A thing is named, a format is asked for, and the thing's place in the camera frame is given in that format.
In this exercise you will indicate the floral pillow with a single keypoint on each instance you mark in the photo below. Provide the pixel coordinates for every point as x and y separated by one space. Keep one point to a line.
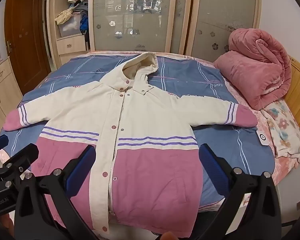
285 130

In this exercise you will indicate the light wooden wardrobe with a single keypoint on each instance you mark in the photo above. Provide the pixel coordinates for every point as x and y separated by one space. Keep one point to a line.
182 12

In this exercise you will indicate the wardrobe drawer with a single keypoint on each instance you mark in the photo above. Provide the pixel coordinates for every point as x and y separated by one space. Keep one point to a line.
71 45

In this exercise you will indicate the person's right hand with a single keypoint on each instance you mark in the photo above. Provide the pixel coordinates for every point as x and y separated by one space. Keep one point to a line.
168 236

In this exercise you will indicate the light wooden cabinet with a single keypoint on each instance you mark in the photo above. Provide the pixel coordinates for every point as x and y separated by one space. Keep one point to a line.
2 92

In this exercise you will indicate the pale yellow cloth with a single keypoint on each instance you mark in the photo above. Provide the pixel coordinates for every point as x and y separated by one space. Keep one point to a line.
63 16

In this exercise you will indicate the frosted floral wardrobe door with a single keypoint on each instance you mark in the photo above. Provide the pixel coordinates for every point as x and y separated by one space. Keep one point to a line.
140 12
225 15

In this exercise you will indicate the pink fleece blanket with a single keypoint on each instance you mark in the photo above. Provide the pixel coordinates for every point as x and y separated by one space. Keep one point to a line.
252 75

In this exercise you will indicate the cream and pink hooded jacket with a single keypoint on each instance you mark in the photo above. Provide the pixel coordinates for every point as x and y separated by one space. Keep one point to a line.
150 120

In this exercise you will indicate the grey folded clothes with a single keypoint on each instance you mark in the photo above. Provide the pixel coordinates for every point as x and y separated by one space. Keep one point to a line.
81 8

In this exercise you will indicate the white square tag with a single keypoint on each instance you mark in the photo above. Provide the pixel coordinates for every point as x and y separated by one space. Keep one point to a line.
262 137

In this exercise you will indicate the blue garment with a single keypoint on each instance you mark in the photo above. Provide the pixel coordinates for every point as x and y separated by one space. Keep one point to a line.
84 23

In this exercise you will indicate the brown wooden door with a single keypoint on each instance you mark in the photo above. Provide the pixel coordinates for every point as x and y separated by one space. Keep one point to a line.
27 42

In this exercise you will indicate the blue striped bed cover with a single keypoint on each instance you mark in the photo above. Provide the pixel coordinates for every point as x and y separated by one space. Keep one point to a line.
187 75

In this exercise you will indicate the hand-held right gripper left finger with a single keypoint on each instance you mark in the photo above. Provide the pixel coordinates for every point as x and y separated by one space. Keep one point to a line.
81 171

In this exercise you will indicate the clear plastic storage box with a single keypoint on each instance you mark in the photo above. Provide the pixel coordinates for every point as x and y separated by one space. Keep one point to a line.
70 27

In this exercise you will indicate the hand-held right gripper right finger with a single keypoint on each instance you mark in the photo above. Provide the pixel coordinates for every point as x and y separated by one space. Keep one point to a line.
213 171

